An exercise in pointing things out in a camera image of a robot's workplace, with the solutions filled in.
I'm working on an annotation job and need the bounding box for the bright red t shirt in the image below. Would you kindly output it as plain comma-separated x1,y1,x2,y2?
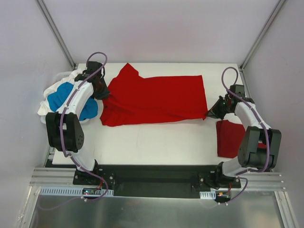
100,63,208,127

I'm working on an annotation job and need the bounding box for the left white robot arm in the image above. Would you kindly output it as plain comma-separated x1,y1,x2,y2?
45,61,110,185

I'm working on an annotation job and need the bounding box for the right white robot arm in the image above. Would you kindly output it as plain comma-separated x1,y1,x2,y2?
204,85,282,188

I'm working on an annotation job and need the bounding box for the folded dark red t shirt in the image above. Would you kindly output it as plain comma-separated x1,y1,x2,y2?
216,120,266,158

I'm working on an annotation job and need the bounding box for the blue t shirt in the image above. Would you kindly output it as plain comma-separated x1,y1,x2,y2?
47,82,99,121

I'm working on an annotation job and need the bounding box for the white t shirt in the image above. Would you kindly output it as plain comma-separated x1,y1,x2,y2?
38,68,84,124

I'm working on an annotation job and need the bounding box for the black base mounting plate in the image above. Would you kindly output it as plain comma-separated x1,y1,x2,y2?
73,165,241,199

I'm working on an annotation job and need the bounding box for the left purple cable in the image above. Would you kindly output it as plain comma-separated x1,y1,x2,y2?
37,51,109,211

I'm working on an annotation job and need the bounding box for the right white cable duct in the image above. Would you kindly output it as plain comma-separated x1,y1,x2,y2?
199,190,216,200

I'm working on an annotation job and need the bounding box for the white cable duct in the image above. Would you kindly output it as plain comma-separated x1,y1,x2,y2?
199,190,216,200
40,187,114,197

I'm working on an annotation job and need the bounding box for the aluminium frame rail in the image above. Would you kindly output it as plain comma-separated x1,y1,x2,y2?
29,166,287,191

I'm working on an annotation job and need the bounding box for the left white cable duct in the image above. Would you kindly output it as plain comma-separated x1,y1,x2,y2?
40,187,114,197

